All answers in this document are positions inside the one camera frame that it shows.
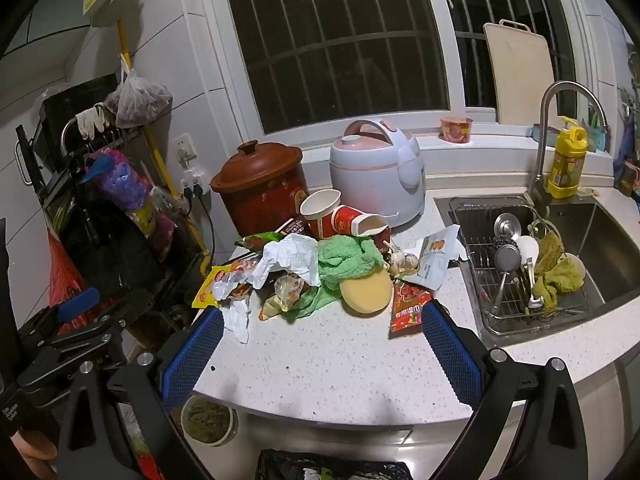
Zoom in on white wall socket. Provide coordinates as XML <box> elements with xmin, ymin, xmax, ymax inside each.
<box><xmin>175</xmin><ymin>134</ymin><xmax>197</xmax><ymax>166</ymax></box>

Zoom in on red plastic bag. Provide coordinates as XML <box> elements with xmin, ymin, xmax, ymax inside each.
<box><xmin>47</xmin><ymin>227</ymin><xmax>121</xmax><ymax>331</ymax></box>

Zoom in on hanging clear plastic bag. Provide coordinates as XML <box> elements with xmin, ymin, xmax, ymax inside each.
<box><xmin>104</xmin><ymin>55</ymin><xmax>173</xmax><ymax>128</ymax></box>

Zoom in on crushed red paper cup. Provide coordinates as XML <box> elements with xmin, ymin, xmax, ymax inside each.
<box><xmin>352</xmin><ymin>212</ymin><xmax>393</xmax><ymax>246</ymax></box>

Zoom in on white pink rice cooker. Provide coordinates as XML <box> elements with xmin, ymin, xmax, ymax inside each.
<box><xmin>329</xmin><ymin>119</ymin><xmax>427</xmax><ymax>228</ymax></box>

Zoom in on black metal shelf rack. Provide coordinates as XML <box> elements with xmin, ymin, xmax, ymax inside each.
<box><xmin>15</xmin><ymin>74</ymin><xmax>208</xmax><ymax>346</ymax></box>

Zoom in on white bowl with green food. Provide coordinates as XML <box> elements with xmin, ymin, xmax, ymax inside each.
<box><xmin>180</xmin><ymin>394</ymin><xmax>240</xmax><ymax>447</ymax></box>

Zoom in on green towel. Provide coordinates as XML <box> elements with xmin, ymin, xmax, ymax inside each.
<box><xmin>282</xmin><ymin>236</ymin><xmax>388</xmax><ymax>321</ymax></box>

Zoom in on round yellow sponge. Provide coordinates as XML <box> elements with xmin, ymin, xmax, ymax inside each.
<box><xmin>340</xmin><ymin>267</ymin><xmax>394</xmax><ymax>317</ymax></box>

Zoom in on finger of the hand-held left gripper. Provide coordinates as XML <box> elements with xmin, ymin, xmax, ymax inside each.
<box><xmin>20</xmin><ymin>287</ymin><xmax>103</xmax><ymax>346</ymax></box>
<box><xmin>17</xmin><ymin>290</ymin><xmax>153</xmax><ymax>408</ymax></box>

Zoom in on olive green cloth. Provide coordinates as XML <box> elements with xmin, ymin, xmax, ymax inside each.
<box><xmin>531</xmin><ymin>230</ymin><xmax>587</xmax><ymax>311</ymax></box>

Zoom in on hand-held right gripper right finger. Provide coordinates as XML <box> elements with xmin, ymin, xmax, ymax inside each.
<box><xmin>421</xmin><ymin>300</ymin><xmax>591</xmax><ymax>480</ymax></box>

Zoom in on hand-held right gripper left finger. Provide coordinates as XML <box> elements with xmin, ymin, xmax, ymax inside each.
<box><xmin>56</xmin><ymin>306</ymin><xmax>225</xmax><ymax>480</ymax></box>

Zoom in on garlic bulb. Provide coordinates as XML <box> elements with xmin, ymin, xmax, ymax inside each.
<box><xmin>382</xmin><ymin>240</ymin><xmax>420</xmax><ymax>277</ymax></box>

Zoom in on clear plastic wrapper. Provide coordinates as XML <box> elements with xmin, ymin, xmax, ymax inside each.
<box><xmin>257</xmin><ymin>275</ymin><xmax>306</xmax><ymax>321</ymax></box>

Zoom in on steel sink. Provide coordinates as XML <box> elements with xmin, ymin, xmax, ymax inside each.
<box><xmin>434</xmin><ymin>192</ymin><xmax>640</xmax><ymax>338</ymax></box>

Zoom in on crumpled white paper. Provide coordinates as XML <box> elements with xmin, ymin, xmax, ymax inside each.
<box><xmin>250</xmin><ymin>234</ymin><xmax>321</xmax><ymax>290</ymax></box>

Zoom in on yellow dish soap bottle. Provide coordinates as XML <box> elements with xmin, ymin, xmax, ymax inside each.
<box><xmin>547</xmin><ymin>116</ymin><xmax>588</xmax><ymax>198</ymax></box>

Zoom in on beige cutting board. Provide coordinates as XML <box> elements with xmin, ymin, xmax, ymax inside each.
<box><xmin>482</xmin><ymin>19</ymin><xmax>558</xmax><ymax>126</ymax></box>

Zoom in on brown clay cooking pot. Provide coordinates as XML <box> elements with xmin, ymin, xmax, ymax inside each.
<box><xmin>210</xmin><ymin>140</ymin><xmax>311</xmax><ymax>238</ymax></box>

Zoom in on round steel lid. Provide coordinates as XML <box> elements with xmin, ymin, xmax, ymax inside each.
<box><xmin>494</xmin><ymin>212</ymin><xmax>522</xmax><ymax>241</ymax></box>

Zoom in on purple plastic bags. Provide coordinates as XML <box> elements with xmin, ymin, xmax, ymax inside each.
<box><xmin>82</xmin><ymin>147</ymin><xmax>153</xmax><ymax>211</ymax></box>

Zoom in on white base cabinet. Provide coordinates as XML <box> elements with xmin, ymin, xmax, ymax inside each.
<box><xmin>200</xmin><ymin>355</ymin><xmax>640</xmax><ymax>480</ymax></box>

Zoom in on blue bowl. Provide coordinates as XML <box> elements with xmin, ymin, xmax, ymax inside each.
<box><xmin>526</xmin><ymin>122</ymin><xmax>558</xmax><ymax>143</ymax></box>

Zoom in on red instant noodle cup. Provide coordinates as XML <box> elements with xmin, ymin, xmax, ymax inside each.
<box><xmin>440</xmin><ymin>116</ymin><xmax>474</xmax><ymax>144</ymax></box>

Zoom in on steel strainer ladle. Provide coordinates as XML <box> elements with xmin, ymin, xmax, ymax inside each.
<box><xmin>487</xmin><ymin>242</ymin><xmax>521</xmax><ymax>313</ymax></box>

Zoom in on person's left hand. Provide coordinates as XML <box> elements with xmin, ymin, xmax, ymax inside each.
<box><xmin>12</xmin><ymin>430</ymin><xmax>58</xmax><ymax>461</ymax></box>

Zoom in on white gloves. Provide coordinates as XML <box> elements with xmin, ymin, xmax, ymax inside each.
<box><xmin>75</xmin><ymin>102</ymin><xmax>118</xmax><ymax>140</ymax></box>

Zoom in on steel faucet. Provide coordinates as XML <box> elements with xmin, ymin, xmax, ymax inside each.
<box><xmin>530</xmin><ymin>80</ymin><xmax>611</xmax><ymax>206</ymax></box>

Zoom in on teal plastic container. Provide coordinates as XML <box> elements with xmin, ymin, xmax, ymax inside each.
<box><xmin>582</xmin><ymin>105</ymin><xmax>611</xmax><ymax>153</ymax></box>

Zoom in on trash bin with black bag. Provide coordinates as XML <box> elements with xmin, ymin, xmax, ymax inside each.
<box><xmin>255</xmin><ymin>449</ymin><xmax>413</xmax><ymax>480</ymax></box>

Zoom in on red sauce packet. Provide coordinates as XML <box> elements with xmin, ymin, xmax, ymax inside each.
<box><xmin>389</xmin><ymin>280</ymin><xmax>433</xmax><ymax>338</ymax></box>

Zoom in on black power cable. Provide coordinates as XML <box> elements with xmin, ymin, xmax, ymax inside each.
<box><xmin>192</xmin><ymin>192</ymin><xmax>217</xmax><ymax>276</ymax></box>

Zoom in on white tissue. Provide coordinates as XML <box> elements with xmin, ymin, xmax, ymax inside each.
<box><xmin>220</xmin><ymin>297</ymin><xmax>251</xmax><ymax>345</ymax></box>

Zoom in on white rice spoon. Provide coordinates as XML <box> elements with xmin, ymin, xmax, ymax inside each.
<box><xmin>515</xmin><ymin>235</ymin><xmax>541</xmax><ymax>281</ymax></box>

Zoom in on yellow gas pipe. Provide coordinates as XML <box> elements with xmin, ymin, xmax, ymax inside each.
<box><xmin>116</xmin><ymin>17</ymin><xmax>211</xmax><ymax>276</ymax></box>

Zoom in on white snack packet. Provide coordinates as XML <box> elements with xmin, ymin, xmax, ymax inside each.
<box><xmin>400</xmin><ymin>224</ymin><xmax>468</xmax><ymax>291</ymax></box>

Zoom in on yellow snack wrapper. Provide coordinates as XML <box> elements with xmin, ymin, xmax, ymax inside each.
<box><xmin>191</xmin><ymin>257</ymin><xmax>261</xmax><ymax>309</ymax></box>

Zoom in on white framed barred window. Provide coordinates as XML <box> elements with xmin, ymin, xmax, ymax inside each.
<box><xmin>215</xmin><ymin>0</ymin><xmax>576</xmax><ymax>136</ymax></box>

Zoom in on wire dish rack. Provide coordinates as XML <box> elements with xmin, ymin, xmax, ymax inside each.
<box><xmin>447</xmin><ymin>196</ymin><xmax>591</xmax><ymax>336</ymax></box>

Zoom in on dark hanging bag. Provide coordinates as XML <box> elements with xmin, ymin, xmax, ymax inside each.
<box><xmin>614</xmin><ymin>150</ymin><xmax>640</xmax><ymax>196</ymax></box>

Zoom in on green snack packet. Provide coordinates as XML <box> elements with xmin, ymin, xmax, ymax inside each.
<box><xmin>235</xmin><ymin>230</ymin><xmax>286</xmax><ymax>251</ymax></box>

